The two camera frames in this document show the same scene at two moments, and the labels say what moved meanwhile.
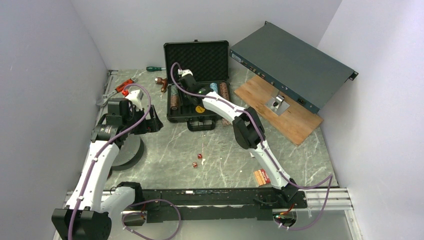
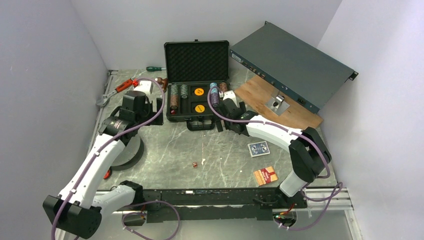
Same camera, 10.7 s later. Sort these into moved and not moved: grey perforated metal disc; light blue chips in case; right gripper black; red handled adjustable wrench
Moved: right gripper black
Not moved: light blue chips in case; red handled adjustable wrench; grey perforated metal disc
